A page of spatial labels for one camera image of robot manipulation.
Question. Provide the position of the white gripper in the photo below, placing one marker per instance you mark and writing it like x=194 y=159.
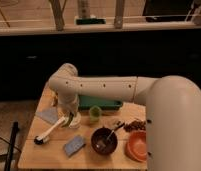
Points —
x=67 y=106

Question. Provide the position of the dark brown bowl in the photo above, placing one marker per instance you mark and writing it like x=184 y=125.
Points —
x=111 y=144

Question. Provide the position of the orange bowl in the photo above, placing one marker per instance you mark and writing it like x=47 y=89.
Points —
x=135 y=147

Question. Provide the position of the black pole stand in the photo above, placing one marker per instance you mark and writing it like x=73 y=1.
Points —
x=11 y=146

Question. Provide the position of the metal spoon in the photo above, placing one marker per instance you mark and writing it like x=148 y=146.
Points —
x=101 y=144

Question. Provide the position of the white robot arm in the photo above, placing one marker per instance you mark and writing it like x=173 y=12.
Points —
x=172 y=105

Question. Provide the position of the grey-blue cloth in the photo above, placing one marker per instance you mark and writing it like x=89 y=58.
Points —
x=49 y=115

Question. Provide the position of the brown grape bunch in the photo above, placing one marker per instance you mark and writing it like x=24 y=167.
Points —
x=135 y=125

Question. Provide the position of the blue sponge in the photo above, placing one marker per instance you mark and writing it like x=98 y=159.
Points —
x=74 y=145

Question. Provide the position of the green plastic cup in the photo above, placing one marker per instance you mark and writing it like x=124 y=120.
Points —
x=95 y=113

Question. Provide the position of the green tray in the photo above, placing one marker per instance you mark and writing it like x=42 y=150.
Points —
x=86 y=102

